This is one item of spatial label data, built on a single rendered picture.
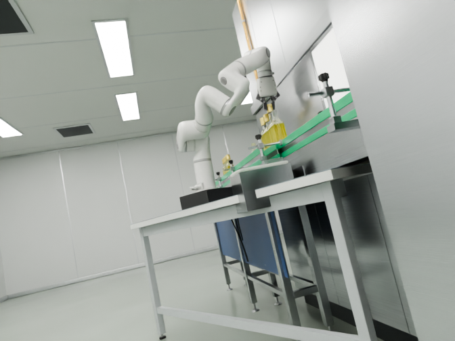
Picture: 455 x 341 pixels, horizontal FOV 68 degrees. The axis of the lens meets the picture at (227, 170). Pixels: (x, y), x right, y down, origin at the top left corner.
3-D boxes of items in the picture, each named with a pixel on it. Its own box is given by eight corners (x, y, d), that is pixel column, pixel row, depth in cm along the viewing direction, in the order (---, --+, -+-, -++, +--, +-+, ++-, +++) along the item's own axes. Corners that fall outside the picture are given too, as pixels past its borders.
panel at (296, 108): (401, 79, 108) (372, -16, 113) (393, 80, 108) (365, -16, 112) (292, 146, 195) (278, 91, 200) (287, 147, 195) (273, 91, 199)
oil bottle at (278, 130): (292, 157, 168) (282, 117, 171) (282, 160, 166) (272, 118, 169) (288, 160, 173) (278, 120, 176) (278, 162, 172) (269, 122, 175)
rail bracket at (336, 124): (381, 141, 94) (360, 65, 97) (328, 151, 90) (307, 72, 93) (370, 145, 99) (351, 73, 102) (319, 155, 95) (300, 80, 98)
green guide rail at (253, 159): (266, 160, 161) (262, 145, 162) (264, 161, 160) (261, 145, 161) (209, 196, 329) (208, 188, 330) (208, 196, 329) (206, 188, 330)
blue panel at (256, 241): (321, 268, 162) (300, 182, 168) (288, 278, 158) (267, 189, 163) (240, 249, 316) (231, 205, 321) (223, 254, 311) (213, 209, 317)
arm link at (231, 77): (223, 85, 169) (247, 101, 167) (198, 104, 155) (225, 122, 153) (232, 57, 157) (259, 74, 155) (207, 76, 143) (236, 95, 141)
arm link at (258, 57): (233, 80, 164) (253, 64, 177) (255, 74, 156) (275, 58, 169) (227, 63, 160) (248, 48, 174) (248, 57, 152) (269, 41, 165)
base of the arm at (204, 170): (199, 191, 163) (193, 160, 165) (185, 195, 172) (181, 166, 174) (224, 188, 173) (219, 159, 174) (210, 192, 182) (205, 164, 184)
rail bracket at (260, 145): (286, 155, 158) (279, 130, 160) (252, 162, 154) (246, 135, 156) (284, 157, 161) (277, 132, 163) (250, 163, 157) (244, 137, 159)
